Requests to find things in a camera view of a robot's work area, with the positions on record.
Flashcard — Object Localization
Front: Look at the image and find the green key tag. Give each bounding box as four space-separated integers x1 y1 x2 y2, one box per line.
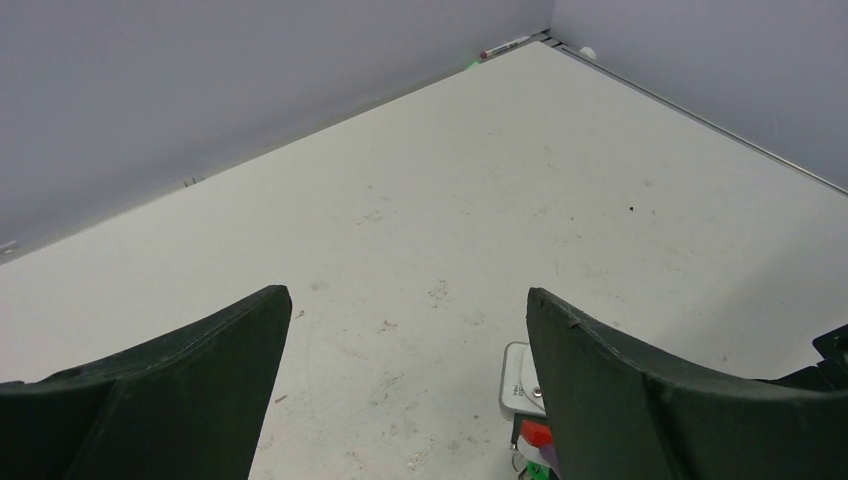
522 462 550 480

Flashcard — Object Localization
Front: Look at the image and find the aluminium rail right edge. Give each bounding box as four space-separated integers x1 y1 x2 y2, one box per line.
539 29 848 198

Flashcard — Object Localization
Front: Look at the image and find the marker pen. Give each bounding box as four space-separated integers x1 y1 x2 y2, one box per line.
479 35 532 61

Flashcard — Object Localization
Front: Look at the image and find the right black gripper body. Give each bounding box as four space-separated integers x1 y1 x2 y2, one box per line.
765 325 848 392

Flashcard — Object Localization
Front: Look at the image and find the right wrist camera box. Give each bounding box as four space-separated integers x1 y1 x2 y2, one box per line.
498 342 546 421

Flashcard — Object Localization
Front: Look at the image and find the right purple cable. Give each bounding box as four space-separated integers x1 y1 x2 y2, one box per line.
519 420 563 480

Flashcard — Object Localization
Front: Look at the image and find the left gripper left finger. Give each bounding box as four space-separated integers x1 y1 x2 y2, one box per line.
1 285 292 479

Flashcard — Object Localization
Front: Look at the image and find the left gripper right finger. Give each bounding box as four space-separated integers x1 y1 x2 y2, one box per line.
526 287 847 479

